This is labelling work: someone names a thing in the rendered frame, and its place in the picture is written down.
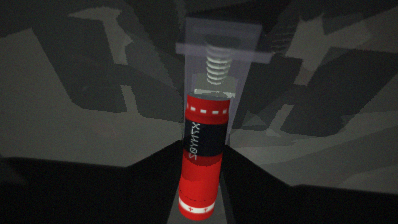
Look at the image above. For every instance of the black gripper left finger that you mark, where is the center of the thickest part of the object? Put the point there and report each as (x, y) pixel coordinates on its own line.
(60, 192)

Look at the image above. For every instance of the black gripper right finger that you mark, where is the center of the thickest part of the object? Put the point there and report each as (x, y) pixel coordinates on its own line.
(251, 195)

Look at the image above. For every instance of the red and black battery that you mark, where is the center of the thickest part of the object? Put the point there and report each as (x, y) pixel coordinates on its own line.
(205, 127)

